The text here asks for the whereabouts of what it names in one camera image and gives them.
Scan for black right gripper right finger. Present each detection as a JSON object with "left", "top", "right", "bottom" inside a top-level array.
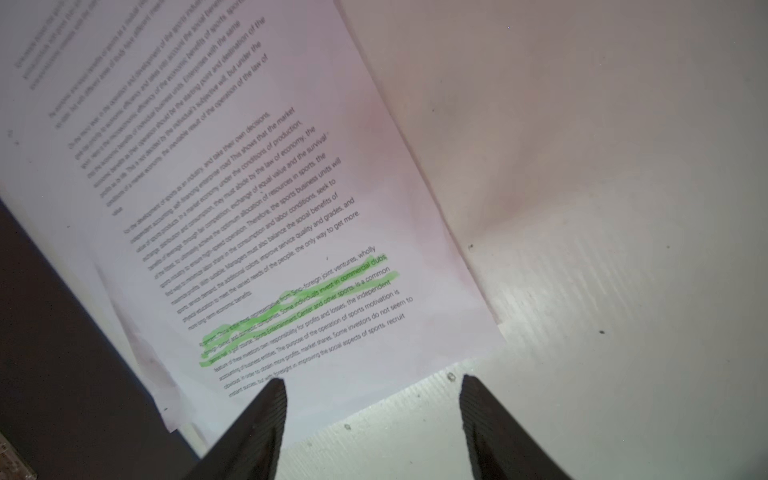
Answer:
[{"left": 459, "top": 375, "right": 570, "bottom": 480}]

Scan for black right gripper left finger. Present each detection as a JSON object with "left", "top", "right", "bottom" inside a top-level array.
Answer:
[{"left": 184, "top": 378, "right": 288, "bottom": 480}]

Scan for blue file folder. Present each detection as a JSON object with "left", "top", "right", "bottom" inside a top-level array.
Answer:
[{"left": 1, "top": 208, "right": 198, "bottom": 479}]

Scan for printed paper sheets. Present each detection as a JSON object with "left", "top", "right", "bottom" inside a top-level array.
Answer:
[{"left": 1, "top": 1, "right": 504, "bottom": 447}]

